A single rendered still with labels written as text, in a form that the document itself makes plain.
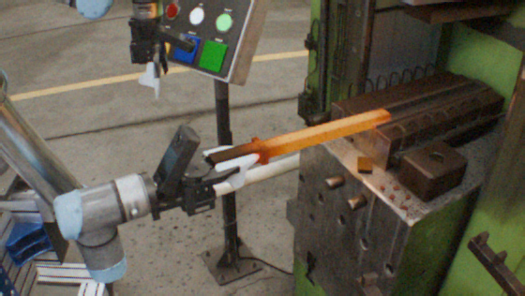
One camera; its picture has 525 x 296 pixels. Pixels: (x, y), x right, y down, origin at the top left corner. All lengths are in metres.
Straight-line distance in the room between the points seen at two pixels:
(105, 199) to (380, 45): 0.77
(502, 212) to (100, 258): 0.77
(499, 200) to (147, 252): 1.52
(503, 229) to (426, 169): 0.22
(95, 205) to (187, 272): 1.24
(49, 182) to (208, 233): 1.34
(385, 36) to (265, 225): 1.21
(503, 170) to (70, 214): 0.78
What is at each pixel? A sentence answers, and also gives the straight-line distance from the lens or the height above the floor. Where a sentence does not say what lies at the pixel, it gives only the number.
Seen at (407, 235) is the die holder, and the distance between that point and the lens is 0.87.
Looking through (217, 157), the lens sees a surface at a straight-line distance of 0.77.
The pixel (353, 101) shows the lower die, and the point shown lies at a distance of 1.05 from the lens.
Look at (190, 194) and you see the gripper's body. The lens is 0.75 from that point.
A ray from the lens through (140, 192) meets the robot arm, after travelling 0.73.
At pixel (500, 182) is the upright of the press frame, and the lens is 0.93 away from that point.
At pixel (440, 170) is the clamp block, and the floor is 0.98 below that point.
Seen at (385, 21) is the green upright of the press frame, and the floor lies 1.13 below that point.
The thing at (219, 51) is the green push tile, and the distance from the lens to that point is 1.18.
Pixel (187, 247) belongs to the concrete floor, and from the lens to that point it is 2.02.
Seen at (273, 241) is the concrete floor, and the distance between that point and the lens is 2.02.
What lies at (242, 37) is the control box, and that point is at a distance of 1.16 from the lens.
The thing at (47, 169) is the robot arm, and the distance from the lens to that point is 0.80.
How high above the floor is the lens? 1.48
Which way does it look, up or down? 35 degrees down
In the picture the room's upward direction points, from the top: straight up
